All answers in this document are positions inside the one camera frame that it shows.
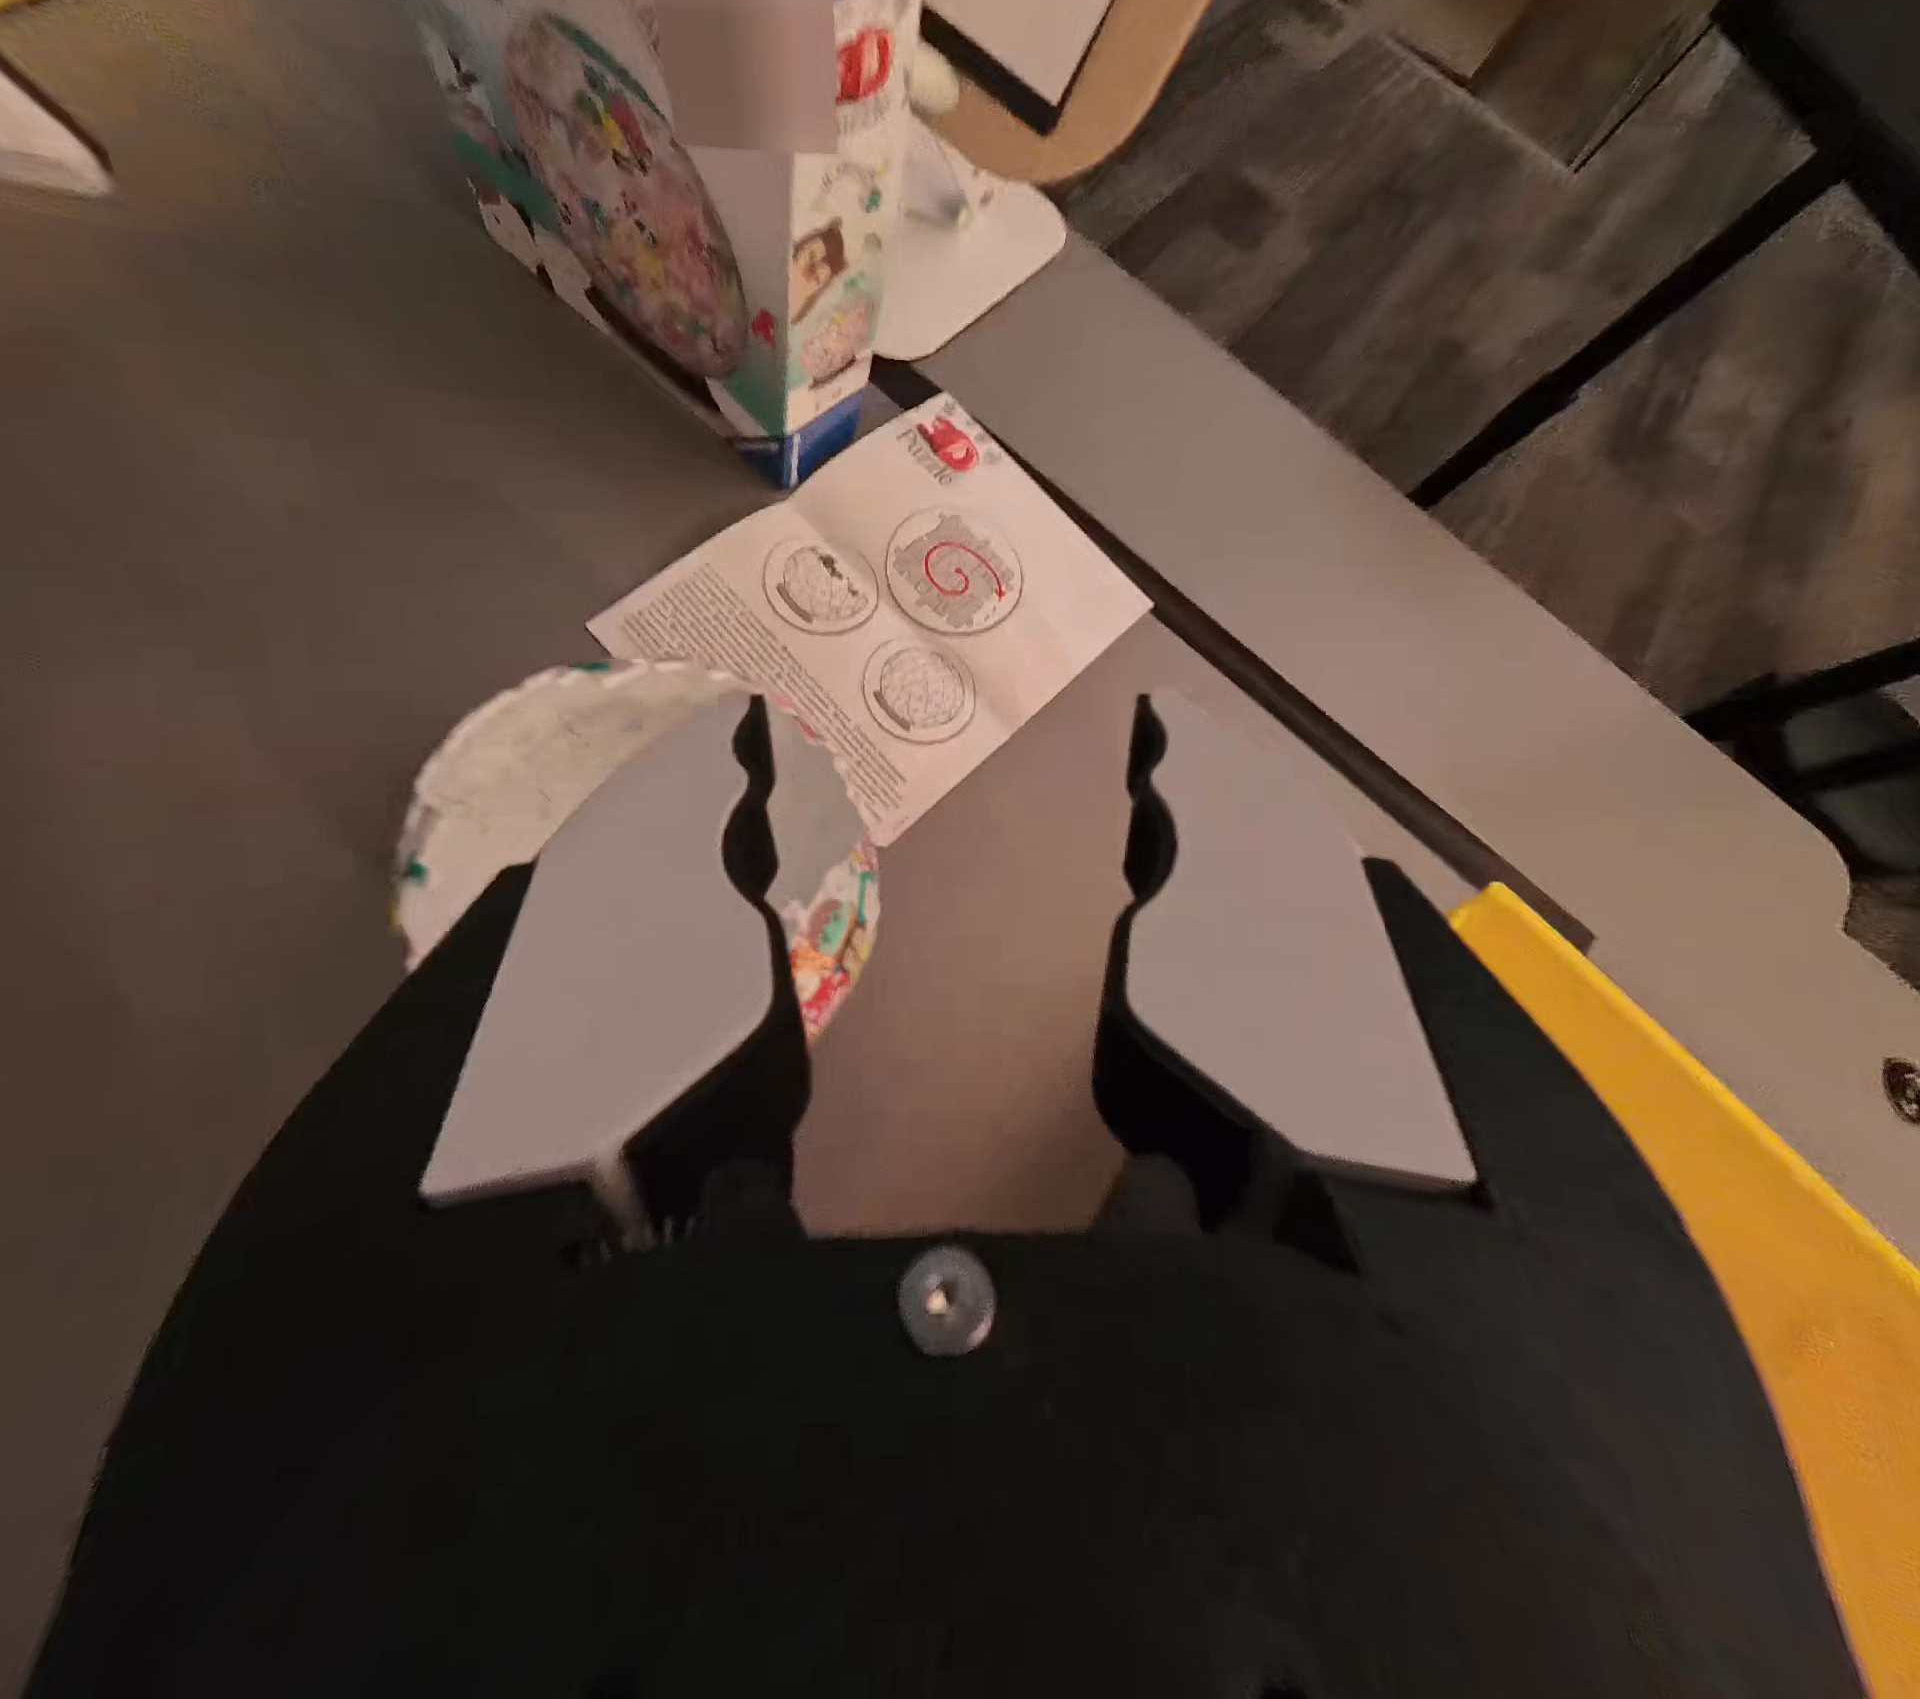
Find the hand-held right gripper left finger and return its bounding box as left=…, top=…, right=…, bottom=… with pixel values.
left=421, top=694, right=816, bottom=1243

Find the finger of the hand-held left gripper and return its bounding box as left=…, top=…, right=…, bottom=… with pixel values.
left=0, top=56, right=119, bottom=198

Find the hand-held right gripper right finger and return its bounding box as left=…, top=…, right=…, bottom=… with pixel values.
left=1093, top=688, right=1483, bottom=1233

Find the colourful puzzle ball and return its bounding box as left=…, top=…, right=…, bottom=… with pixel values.
left=393, top=656, right=885, bottom=1041

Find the printed puzzle box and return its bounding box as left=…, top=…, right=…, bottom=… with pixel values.
left=331, top=0, right=924, bottom=490

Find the white instruction sheet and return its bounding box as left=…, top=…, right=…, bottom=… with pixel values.
left=585, top=392, right=1154, bottom=849

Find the white monitor stand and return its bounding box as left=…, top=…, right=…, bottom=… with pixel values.
left=870, top=42, right=1071, bottom=364

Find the black desk cable slot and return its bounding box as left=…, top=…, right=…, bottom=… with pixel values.
left=866, top=356, right=1596, bottom=951

